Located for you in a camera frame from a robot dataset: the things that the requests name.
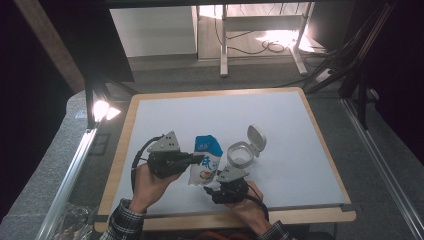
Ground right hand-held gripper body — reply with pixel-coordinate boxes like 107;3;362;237
209;166;250;205

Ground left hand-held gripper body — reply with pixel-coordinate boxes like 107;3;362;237
146;130;191;180

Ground white and blue pouch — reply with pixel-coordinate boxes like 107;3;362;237
187;134;224;187

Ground person's right hand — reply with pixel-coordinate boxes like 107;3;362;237
225;180;268;235

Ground person's left hand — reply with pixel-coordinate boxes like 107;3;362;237
130;162;184;214

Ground bright lamp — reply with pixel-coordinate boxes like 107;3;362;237
92;99;122;123

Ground wooden table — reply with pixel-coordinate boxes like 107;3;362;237
93;86;357;234

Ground crumpled clear plastic bag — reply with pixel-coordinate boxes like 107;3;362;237
51;201;97;240

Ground white cabinet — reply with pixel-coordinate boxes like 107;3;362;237
109;5;198;58

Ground wooden beam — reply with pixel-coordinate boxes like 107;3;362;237
13;0;86;95

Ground black tripod stand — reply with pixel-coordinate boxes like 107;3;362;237
301;0;398;132

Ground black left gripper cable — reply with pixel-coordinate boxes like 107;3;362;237
130;135;165;195

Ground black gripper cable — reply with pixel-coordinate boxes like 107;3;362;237
245;184;270;223
130;135;165;195

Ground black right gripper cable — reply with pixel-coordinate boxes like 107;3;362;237
245;184;270;223

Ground aluminium rail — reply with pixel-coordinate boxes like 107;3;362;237
339;98;424;240
35;128;98;240

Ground white desk frame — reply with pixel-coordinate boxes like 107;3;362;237
219;2;310;78

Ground black floor cables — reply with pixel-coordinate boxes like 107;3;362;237
213;18;303;56

